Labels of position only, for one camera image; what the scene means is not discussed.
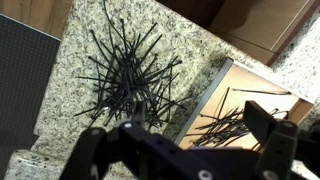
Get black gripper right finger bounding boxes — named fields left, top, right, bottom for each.
left=242, top=100, right=320, bottom=180

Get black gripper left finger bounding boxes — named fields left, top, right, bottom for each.
left=59, top=99, right=218, bottom=180

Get black cable tie bundle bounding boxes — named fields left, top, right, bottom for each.
left=184, top=86, right=289, bottom=149

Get shallow cardboard box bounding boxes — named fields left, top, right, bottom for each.
left=173, top=57, right=315, bottom=152

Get wooden cabinet front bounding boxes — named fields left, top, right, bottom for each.
left=155, top=0, right=320, bottom=67

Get black cable tie heap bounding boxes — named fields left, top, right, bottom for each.
left=73, top=0, right=194, bottom=132

